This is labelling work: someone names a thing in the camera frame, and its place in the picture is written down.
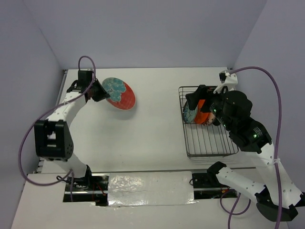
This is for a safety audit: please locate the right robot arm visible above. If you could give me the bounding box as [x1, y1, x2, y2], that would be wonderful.
[185, 85, 305, 222]

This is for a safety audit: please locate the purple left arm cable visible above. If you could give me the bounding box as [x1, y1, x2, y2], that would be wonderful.
[18, 56, 97, 203]

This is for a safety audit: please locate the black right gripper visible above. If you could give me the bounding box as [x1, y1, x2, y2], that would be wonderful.
[185, 83, 233, 130]

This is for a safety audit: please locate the teal and red plate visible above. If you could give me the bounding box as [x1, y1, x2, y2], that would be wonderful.
[102, 77, 136, 110]

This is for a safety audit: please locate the metal wire dish rack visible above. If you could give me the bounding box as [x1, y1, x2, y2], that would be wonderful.
[178, 85, 239, 158]

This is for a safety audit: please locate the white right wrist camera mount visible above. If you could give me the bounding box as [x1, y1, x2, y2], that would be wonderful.
[213, 70, 238, 94]

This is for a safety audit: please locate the silver foil tape strip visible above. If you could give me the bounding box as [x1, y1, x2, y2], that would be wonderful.
[107, 171, 196, 207]

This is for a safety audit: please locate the blue floral white plate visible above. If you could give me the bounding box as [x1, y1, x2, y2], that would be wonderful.
[202, 113, 216, 126]

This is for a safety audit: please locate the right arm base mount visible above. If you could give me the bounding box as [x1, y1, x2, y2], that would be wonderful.
[189, 171, 231, 200]

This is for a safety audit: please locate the small blue patterned plate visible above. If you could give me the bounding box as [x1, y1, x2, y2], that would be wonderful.
[182, 101, 198, 124]

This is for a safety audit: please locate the dark teal glazed plate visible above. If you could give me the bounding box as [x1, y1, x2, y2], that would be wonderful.
[213, 118, 222, 126]

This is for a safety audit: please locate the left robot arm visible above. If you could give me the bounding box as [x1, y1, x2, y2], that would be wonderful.
[34, 70, 110, 190]

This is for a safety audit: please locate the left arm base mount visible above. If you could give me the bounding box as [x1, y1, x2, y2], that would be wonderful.
[62, 173, 110, 207]

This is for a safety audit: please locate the orange plate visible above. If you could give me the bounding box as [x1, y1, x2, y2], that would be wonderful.
[194, 99, 211, 126]

